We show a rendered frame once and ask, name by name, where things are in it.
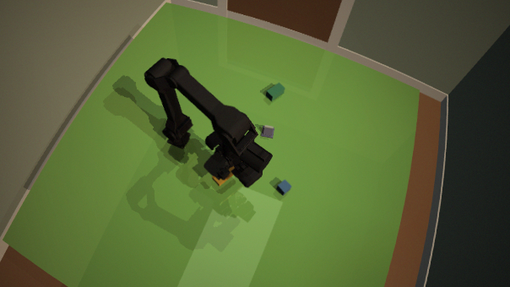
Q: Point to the green rectangular block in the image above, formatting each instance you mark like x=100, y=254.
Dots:
x=275, y=91

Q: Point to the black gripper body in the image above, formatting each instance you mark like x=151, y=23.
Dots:
x=247, y=176

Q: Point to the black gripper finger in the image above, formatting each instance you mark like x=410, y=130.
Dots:
x=235, y=172

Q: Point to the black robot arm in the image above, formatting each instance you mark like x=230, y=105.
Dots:
x=230, y=124

